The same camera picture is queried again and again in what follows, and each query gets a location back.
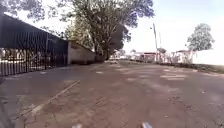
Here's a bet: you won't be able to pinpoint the white wall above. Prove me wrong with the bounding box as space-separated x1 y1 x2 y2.
191 49 224 67

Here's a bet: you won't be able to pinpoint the pale kerb strip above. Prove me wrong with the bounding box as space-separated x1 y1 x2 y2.
14 79 82 118

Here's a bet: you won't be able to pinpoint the large leafy tree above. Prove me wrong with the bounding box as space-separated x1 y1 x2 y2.
56 0 156 62

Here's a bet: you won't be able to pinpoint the round tree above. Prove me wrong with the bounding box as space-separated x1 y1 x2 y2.
186 23 216 53

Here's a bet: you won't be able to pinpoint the black metal fence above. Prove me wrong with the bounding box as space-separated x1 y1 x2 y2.
0 13 70 78

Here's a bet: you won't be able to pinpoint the grey paved ground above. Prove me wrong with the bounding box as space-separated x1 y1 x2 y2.
0 63 101 128

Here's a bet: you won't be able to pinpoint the distant buildings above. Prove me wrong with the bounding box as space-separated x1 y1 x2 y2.
128 49 196 65

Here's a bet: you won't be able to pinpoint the grey concrete wall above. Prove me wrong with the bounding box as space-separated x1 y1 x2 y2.
66 40 98 66

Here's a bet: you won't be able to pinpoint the dark grass verge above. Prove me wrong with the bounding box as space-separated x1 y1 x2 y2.
159 62 224 75

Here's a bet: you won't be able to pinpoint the pole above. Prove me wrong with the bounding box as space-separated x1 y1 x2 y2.
149 22 161 63

